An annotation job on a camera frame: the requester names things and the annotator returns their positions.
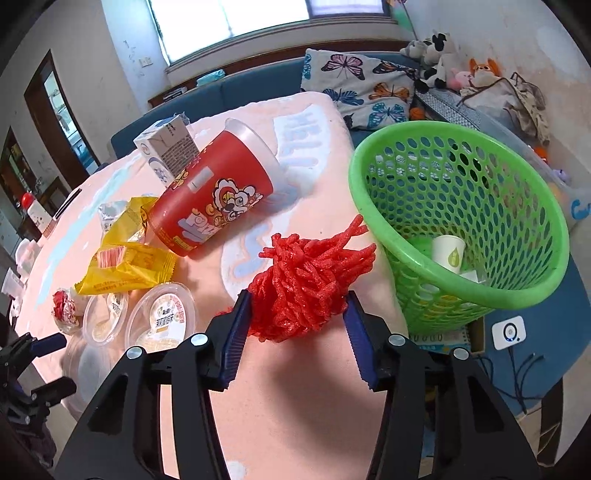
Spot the white bottle with red cap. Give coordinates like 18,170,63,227
21,191,56,238

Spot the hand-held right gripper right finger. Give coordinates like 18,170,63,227
344,290,541,480

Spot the red and white wrapper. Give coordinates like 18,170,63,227
52,287,86,333

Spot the blue sofa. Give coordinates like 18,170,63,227
110,51,591,416

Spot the clear plastic container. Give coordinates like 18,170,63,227
62,339,132,407

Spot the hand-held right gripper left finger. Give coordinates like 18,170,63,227
54,290,254,480

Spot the white milk carton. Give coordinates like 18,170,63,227
133,115,199,185

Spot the colourful wall decoration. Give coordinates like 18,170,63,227
387,0,419,40

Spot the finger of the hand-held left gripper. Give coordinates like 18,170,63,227
0,377,77,418
0,333,68,370

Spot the small white paper cup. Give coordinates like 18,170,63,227
431,234,466,274

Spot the beige crumpled cloth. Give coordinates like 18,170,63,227
459,74,552,144

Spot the window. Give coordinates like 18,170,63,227
148,0,398,65

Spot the butterfly print pillow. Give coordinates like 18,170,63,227
300,47,419,132

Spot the green plastic mesh basket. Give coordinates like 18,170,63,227
348,121,571,335

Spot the black and white cow plush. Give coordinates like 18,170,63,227
413,31,455,93

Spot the red fuzzy scrubber ball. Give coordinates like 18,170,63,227
213,215,378,344

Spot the dark cable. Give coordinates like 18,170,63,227
478,348,555,414

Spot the red printed paper cup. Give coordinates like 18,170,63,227
148,117,281,259

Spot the clear jelly cup with label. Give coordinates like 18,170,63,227
126,282,198,354
82,288,130,344

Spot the silver foil wrapper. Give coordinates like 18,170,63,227
98,200,127,232

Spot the grey plush toy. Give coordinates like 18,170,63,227
399,39,432,58

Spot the white square device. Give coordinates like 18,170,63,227
492,316,528,350

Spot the orange fox plush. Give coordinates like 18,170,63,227
468,58,502,86

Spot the yellow snack packet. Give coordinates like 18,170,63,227
75,242,178,296
102,196,160,246

